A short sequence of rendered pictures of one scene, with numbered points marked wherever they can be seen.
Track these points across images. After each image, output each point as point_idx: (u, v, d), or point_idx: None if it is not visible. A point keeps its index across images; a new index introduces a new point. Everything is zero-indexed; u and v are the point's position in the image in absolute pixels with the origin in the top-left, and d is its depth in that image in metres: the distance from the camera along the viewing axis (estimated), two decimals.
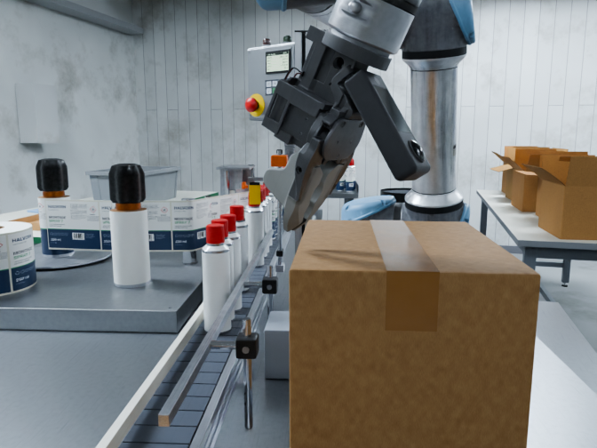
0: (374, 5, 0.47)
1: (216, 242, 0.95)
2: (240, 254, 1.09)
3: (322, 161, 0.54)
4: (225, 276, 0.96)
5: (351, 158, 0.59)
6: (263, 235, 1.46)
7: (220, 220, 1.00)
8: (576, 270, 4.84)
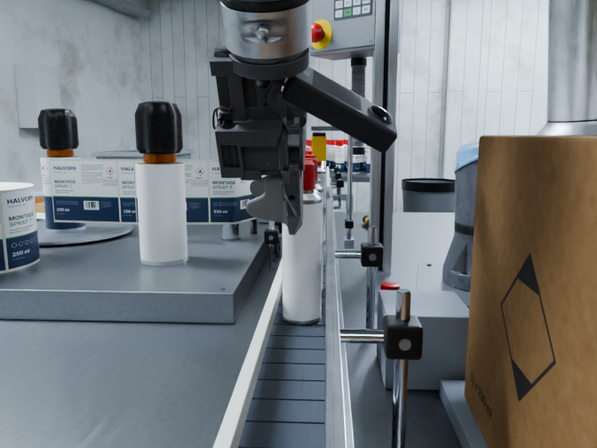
0: (282, 20, 0.41)
1: (305, 187, 0.65)
2: (322, 214, 0.78)
3: (298, 172, 0.52)
4: (317, 238, 0.66)
5: None
6: (325, 203, 1.16)
7: (304, 161, 0.70)
8: None
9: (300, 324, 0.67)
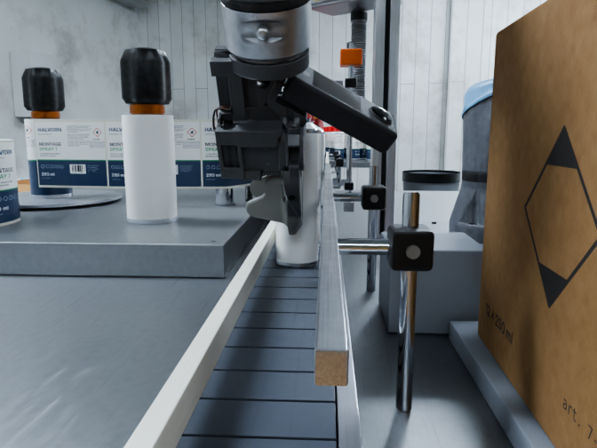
0: (282, 20, 0.41)
1: None
2: (320, 157, 0.72)
3: (298, 172, 0.52)
4: (314, 172, 0.60)
5: None
6: (323, 164, 1.10)
7: None
8: None
9: (296, 267, 0.61)
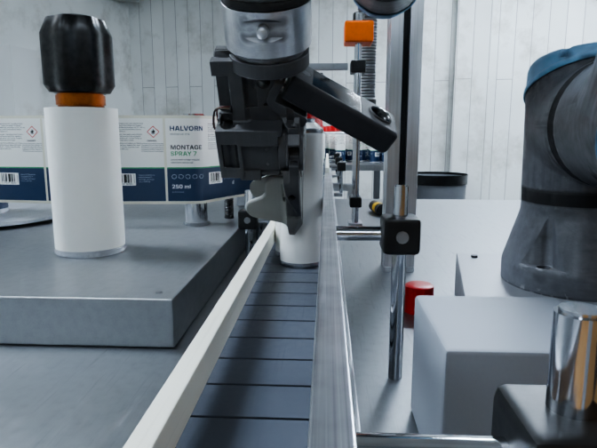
0: (282, 20, 0.41)
1: None
2: None
3: (298, 172, 0.52)
4: (314, 172, 0.59)
5: None
6: None
7: None
8: None
9: (295, 267, 0.61)
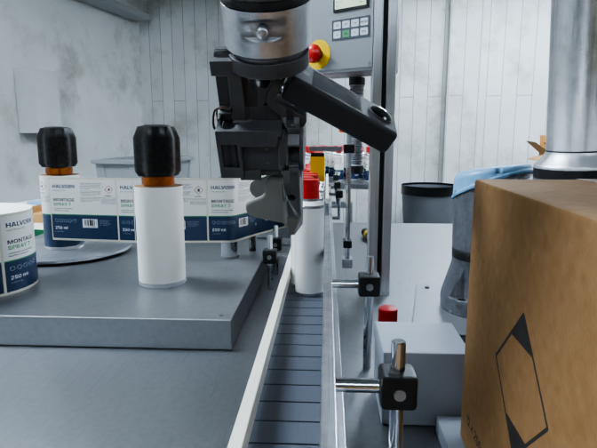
0: (282, 20, 0.41)
1: (310, 196, 0.89)
2: None
3: (298, 172, 0.52)
4: (318, 234, 0.90)
5: None
6: None
7: (310, 177, 0.95)
8: None
9: (306, 296, 0.92)
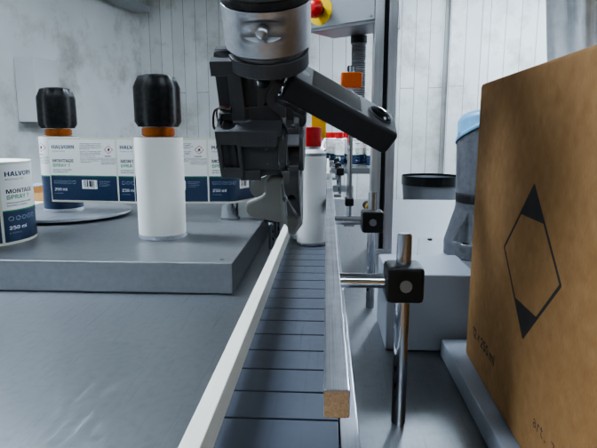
0: (282, 20, 0.41)
1: (312, 144, 0.88)
2: None
3: (298, 172, 0.52)
4: (320, 181, 0.89)
5: None
6: None
7: None
8: None
9: (307, 245, 0.91)
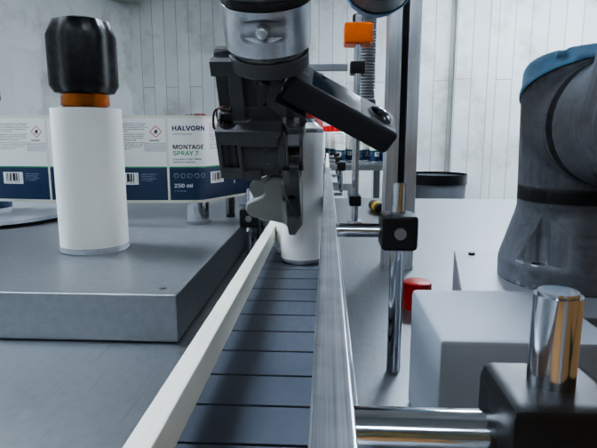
0: (282, 20, 0.41)
1: None
2: None
3: (298, 172, 0.52)
4: (314, 171, 0.61)
5: None
6: None
7: None
8: None
9: (296, 264, 0.62)
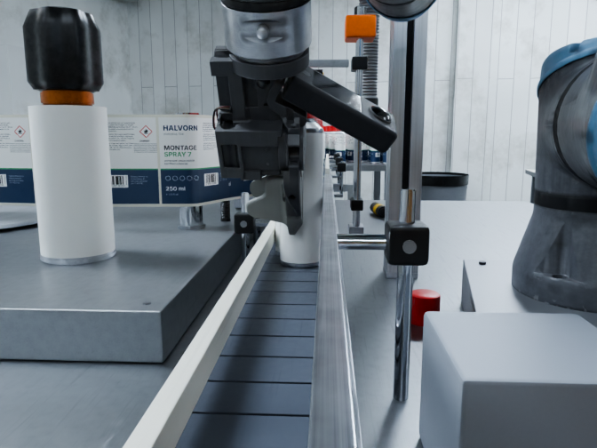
0: (282, 20, 0.41)
1: None
2: None
3: (298, 172, 0.52)
4: (314, 172, 0.59)
5: None
6: None
7: None
8: None
9: (295, 267, 0.61)
